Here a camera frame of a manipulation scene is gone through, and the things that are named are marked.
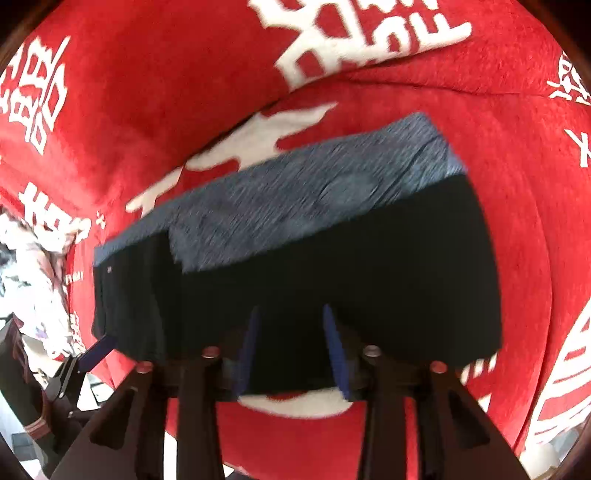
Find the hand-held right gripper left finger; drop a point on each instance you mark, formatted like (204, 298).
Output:
(247, 350)

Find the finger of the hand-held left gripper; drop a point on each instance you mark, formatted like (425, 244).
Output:
(94, 353)

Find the black pants with blue trim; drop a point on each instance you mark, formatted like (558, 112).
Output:
(369, 277)

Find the red printed blanket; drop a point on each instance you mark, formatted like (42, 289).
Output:
(161, 92)

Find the white patterned cloth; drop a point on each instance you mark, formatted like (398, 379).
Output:
(32, 286)

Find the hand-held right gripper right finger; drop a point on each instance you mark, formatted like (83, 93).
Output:
(334, 355)

